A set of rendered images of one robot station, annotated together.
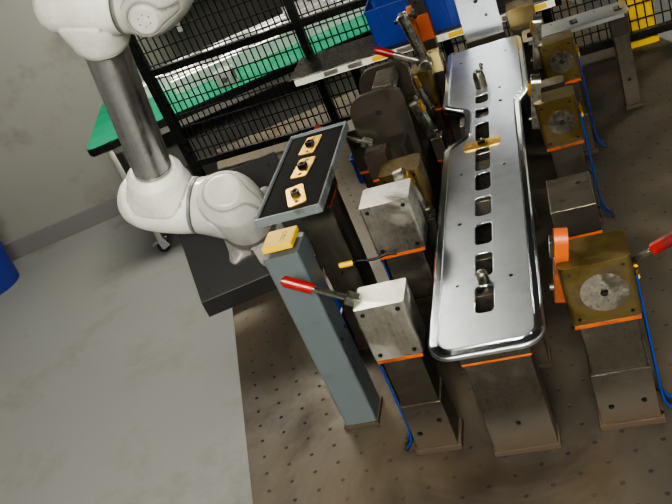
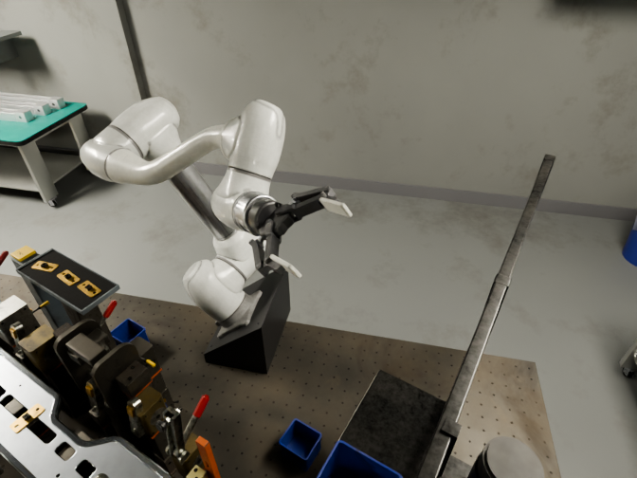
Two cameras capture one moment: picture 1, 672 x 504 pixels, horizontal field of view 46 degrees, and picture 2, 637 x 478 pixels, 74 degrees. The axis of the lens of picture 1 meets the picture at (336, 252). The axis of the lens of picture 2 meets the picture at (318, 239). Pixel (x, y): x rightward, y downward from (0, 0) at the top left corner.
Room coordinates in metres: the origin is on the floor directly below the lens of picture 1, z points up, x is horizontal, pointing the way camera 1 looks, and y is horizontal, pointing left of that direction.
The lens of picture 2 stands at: (2.54, -0.87, 2.14)
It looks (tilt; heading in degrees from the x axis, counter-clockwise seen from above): 38 degrees down; 100
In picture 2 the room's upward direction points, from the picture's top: straight up
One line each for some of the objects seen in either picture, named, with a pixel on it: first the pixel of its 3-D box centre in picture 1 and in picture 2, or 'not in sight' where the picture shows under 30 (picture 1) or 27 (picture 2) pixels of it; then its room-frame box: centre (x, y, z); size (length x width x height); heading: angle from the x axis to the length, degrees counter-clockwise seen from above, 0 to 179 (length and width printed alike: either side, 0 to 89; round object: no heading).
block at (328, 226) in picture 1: (344, 259); (89, 324); (1.52, -0.01, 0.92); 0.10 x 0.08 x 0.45; 159
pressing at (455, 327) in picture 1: (486, 149); (21, 417); (1.59, -0.41, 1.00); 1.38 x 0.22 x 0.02; 159
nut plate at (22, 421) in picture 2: (481, 142); (27, 416); (1.61, -0.41, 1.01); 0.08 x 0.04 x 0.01; 68
